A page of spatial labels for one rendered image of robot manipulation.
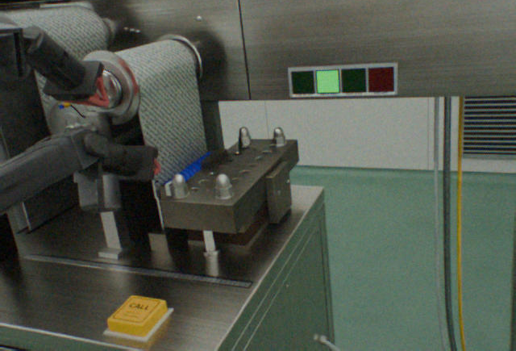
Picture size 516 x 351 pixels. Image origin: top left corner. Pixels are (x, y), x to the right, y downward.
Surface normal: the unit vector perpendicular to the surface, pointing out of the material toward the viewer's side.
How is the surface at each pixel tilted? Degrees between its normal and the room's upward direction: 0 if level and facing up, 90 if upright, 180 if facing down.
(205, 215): 90
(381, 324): 0
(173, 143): 90
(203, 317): 0
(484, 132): 90
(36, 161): 77
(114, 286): 0
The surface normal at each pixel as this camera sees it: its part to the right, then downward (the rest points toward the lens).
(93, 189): -0.32, -0.07
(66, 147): 0.92, -0.22
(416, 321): -0.11, -0.94
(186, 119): 0.92, 0.03
